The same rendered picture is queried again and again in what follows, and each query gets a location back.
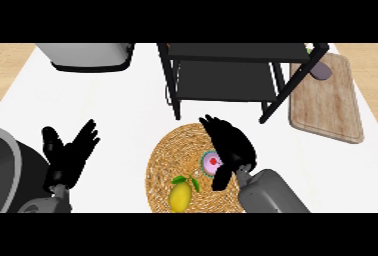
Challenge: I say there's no pink frosted cupcake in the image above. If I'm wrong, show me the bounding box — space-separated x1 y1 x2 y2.
197 149 225 177

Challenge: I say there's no yellow lemon with leaves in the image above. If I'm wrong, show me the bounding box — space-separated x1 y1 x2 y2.
166 174 202 213

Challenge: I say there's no purple eggplant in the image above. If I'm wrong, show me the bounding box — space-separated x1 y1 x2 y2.
303 46 333 82

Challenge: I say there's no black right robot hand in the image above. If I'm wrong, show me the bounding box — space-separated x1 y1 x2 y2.
197 114 258 192

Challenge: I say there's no black tiered shelf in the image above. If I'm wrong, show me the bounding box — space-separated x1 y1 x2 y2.
156 42 330 125

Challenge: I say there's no wooden cutting board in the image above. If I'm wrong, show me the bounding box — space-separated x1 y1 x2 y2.
287 52 365 145

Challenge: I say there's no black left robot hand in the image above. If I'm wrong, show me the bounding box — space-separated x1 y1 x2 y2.
39 118 101 194

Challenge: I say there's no round woven straw placemat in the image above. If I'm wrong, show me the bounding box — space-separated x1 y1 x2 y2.
144 122 247 214

